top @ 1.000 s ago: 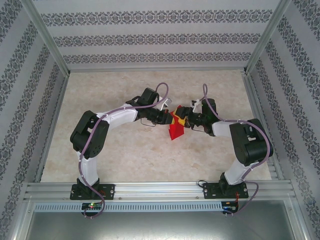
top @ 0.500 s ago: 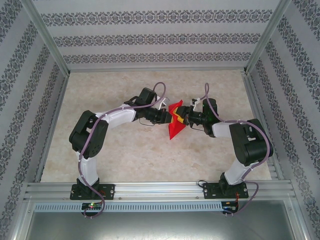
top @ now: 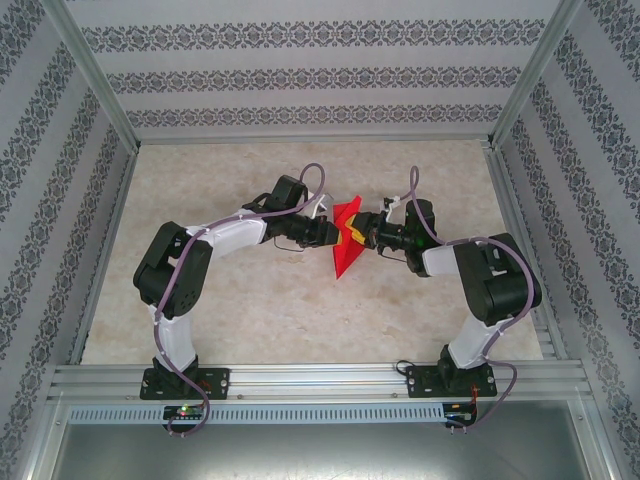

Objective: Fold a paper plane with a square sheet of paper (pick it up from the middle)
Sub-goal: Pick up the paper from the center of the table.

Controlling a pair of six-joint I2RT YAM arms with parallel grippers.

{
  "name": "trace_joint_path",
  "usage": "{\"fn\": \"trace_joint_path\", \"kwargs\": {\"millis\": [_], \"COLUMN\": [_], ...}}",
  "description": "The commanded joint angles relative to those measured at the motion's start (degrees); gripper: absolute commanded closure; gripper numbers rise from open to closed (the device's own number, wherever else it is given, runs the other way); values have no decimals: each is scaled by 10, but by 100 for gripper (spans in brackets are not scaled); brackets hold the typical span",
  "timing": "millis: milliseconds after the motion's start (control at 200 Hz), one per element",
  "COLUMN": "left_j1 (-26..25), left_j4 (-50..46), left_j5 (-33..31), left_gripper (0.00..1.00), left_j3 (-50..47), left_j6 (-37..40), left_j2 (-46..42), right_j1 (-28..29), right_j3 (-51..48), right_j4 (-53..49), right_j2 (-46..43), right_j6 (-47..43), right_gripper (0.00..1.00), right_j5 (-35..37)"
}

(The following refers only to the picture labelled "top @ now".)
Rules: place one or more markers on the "red paper sheet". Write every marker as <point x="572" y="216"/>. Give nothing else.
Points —
<point x="345" y="260"/>

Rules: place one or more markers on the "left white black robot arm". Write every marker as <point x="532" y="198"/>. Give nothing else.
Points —
<point x="170" y="270"/>

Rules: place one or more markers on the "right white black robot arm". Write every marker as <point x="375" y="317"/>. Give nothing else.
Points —
<point x="500" y="290"/>

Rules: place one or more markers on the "grey metal shelf panel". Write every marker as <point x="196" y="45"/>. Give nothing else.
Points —
<point x="320" y="455"/>

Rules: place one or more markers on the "aluminium back floor rail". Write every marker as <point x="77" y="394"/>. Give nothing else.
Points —
<point x="310" y="139"/>

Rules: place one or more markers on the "aluminium side floor rail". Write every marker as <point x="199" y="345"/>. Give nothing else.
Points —
<point x="525" y="250"/>
<point x="107" y="250"/>

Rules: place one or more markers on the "wide aluminium mounting rail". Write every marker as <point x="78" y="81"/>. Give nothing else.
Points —
<point x="310" y="380"/>

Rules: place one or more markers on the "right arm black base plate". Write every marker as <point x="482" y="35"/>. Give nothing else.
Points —
<point x="417" y="382"/>

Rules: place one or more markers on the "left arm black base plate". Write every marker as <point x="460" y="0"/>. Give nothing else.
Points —
<point x="220" y="382"/>

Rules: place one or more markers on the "aluminium frame post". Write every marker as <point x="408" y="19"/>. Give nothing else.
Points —
<point x="95" y="75"/>
<point x="535" y="70"/>

